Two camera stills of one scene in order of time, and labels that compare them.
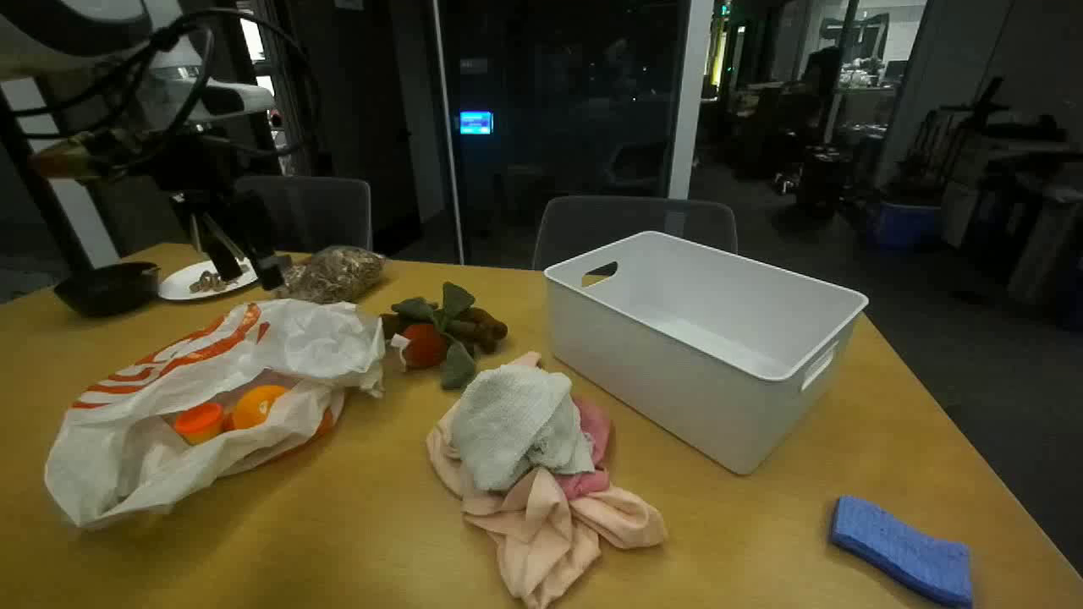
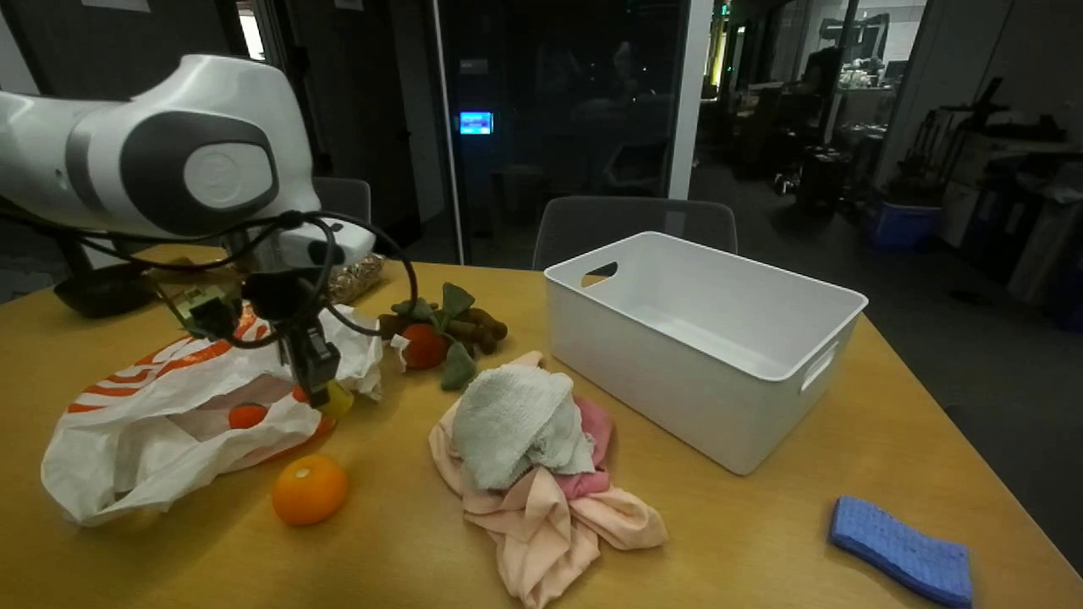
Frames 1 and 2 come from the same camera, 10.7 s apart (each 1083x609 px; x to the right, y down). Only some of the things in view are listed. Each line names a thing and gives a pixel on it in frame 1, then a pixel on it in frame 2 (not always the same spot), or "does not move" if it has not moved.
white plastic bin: [726, 355] does not move
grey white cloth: [511, 425] does not move
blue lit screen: [473, 122] does not move
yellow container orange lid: [199, 425] -> [336, 401]
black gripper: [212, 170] -> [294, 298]
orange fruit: [250, 405] -> [310, 493]
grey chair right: [573, 229] does not move
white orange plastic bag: [206, 399] does not move
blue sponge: [938, 568] does not move
